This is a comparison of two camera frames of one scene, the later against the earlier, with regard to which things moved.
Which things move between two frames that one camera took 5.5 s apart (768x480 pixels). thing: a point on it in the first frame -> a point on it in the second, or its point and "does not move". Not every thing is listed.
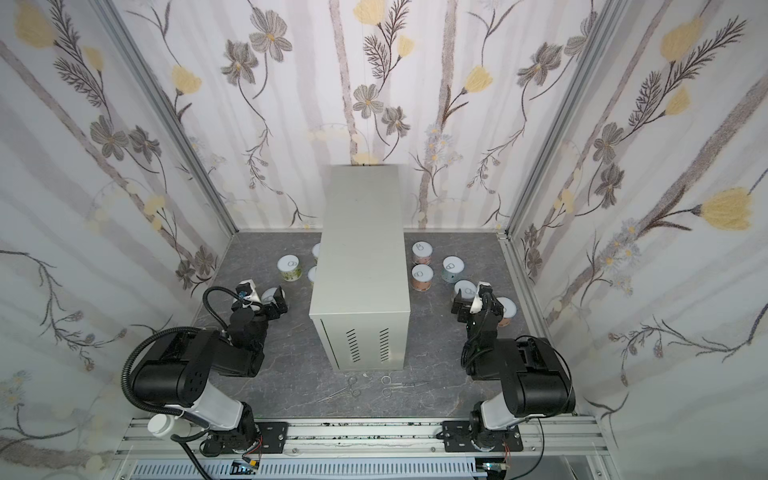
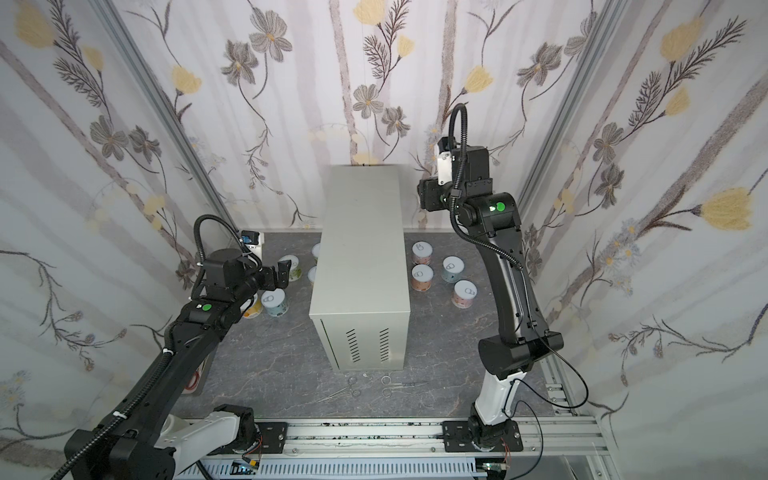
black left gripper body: (264, 308) -> (278, 275)
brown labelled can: (421, 277) does not move
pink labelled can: (468, 289) does not move
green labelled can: (290, 267) does not move
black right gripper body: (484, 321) -> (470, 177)
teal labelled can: (267, 296) does not move
